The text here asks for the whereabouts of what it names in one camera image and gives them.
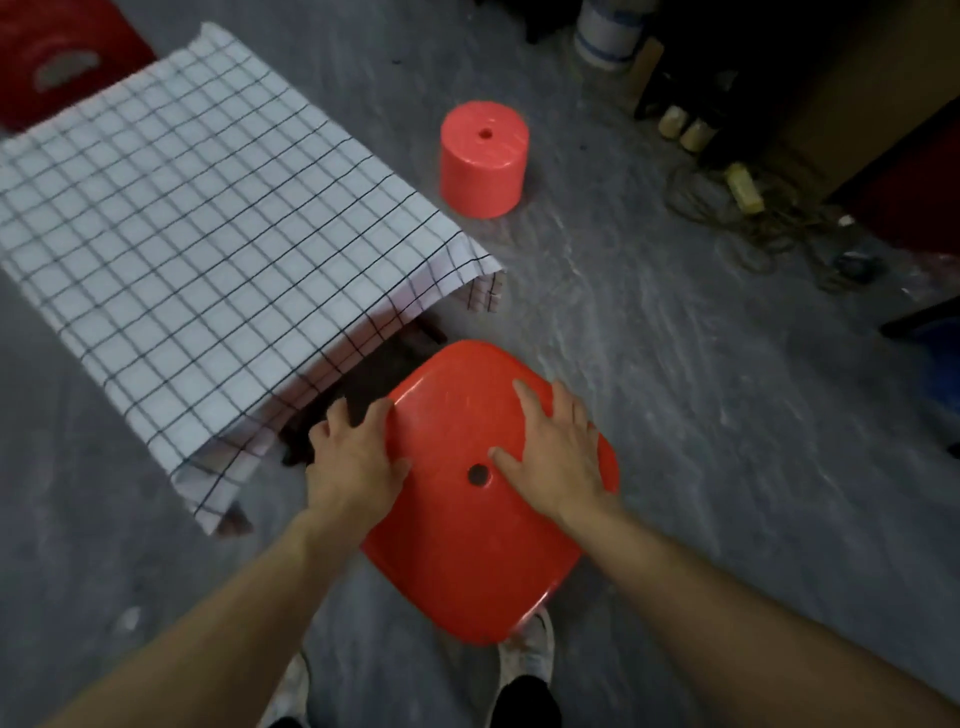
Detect person's right hand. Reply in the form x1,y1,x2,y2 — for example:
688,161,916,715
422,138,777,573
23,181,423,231
487,378,624,535

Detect person's left hand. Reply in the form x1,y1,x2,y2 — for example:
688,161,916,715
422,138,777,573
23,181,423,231
305,395,412,538

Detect red plastic stool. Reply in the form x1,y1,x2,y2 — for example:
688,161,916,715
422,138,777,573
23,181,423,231
439,101,532,221
359,338,622,648
0,0,159,135

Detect person's left forearm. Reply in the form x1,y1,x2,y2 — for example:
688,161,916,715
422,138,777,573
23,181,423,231
44,509,369,728

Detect person's right forearm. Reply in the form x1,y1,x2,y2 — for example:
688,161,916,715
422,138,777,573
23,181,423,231
573,503,960,728

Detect person's right white shoe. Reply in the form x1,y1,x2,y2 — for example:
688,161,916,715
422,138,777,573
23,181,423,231
498,607,556,688

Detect person's white shoe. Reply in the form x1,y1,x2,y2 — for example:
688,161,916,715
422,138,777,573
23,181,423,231
258,650,313,728
498,607,556,688

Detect person's left white shoe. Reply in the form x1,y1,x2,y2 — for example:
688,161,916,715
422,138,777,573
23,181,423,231
258,650,313,728

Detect person's black trousers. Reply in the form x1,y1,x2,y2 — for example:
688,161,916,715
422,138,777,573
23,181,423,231
485,674,564,728

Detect yellow slippers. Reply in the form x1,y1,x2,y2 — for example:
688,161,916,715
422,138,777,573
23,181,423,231
723,161,767,217

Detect small brown box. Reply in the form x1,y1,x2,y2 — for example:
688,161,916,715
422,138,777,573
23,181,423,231
624,35,667,115

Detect white plastic bucket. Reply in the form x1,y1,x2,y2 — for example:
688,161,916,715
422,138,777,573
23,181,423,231
573,0,661,73

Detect black low cabinet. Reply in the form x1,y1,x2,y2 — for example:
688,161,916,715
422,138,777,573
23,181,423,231
633,0,841,172

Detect large red upright panel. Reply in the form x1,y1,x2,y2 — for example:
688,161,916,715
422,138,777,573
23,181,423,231
830,97,960,256

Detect tall cardboard box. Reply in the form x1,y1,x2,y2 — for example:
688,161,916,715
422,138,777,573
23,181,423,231
768,0,960,202

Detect tangled dark cables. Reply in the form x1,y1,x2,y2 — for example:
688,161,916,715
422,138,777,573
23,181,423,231
663,161,888,295

